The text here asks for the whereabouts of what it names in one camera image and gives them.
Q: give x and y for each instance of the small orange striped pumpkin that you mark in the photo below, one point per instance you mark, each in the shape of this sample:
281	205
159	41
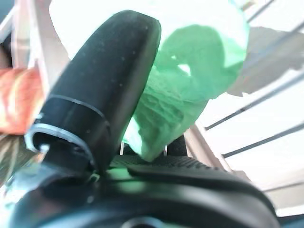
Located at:
19	102

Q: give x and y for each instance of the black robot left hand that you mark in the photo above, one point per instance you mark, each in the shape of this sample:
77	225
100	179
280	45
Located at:
107	71

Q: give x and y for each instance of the napa cabbage white green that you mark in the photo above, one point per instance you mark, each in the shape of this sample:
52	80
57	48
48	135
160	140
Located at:
190	71

